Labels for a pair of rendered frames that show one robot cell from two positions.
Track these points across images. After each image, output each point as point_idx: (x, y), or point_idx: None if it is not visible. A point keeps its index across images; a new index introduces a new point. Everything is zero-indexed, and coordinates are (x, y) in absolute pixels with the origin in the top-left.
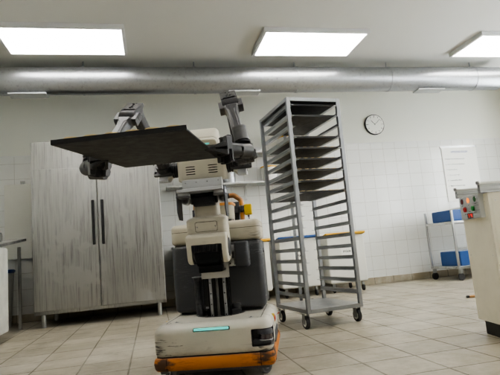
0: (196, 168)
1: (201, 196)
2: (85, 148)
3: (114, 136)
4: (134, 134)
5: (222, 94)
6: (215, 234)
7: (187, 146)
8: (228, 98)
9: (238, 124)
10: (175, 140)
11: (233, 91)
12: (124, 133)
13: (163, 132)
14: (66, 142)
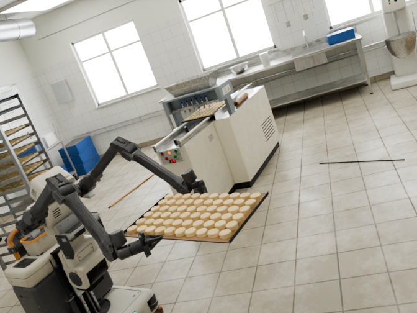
0: (60, 208)
1: None
2: None
3: (249, 217)
4: (255, 210)
5: (115, 142)
6: (98, 253)
7: None
8: (129, 146)
9: (191, 169)
10: None
11: (120, 138)
12: (252, 212)
13: (263, 200)
14: (235, 236)
